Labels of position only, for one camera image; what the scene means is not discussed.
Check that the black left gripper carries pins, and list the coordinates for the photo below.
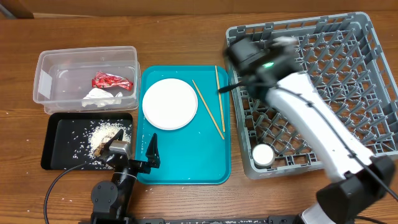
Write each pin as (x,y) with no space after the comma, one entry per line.
(152,153)

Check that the large white plate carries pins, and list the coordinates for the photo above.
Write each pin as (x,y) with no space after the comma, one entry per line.
(170,104)

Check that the white napkin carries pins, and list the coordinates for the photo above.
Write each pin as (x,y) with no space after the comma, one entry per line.
(101,98)

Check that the red snack wrapper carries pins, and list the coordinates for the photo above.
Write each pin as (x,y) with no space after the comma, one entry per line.
(105,80)

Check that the wooden chopstick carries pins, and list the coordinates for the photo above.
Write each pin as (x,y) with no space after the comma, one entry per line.
(220,98)
(208,110)

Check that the white cup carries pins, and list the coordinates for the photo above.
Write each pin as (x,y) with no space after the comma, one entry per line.
(263,155)

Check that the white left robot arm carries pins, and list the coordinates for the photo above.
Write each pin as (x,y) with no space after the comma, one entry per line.
(111,198)

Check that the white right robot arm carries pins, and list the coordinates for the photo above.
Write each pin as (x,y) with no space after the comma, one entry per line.
(358,178)

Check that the spilled white rice pile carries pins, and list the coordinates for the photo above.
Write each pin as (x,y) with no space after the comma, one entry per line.
(84,142)

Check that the teal plastic tray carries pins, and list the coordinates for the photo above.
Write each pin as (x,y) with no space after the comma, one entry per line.
(194,154)

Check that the black tray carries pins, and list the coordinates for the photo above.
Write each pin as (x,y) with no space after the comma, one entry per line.
(56,154)

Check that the clear plastic bin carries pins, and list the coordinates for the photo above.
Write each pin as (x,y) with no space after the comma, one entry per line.
(63,77)

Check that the grey dish rack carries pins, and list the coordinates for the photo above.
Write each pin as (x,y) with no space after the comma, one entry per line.
(347,65)

